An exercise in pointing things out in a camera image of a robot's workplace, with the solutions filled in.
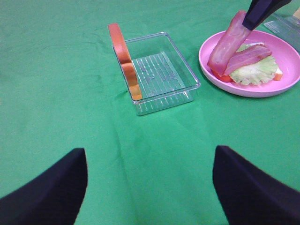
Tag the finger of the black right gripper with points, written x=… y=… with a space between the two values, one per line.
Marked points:
x=259 y=10

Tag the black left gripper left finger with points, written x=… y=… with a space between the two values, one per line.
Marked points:
x=52 y=198

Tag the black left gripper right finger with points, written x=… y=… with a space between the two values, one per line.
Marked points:
x=248 y=195

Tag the bacon strip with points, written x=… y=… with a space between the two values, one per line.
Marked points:
x=228 y=44
x=250 y=55

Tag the green lettuce leaf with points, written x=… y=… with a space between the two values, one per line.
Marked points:
x=257 y=70

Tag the bread slice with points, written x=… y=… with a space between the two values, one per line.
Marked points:
x=279 y=75
x=125 y=61

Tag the right clear plastic container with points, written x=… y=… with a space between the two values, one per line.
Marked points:
x=286 y=27

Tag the clear plastic container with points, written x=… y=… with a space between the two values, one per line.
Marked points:
x=286 y=27
x=164 y=77

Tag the pink round plate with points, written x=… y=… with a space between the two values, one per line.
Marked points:
x=286 y=57

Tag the green tablecloth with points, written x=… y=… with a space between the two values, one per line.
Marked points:
x=61 y=88

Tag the left clear plastic container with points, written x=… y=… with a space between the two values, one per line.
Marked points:
x=164 y=77

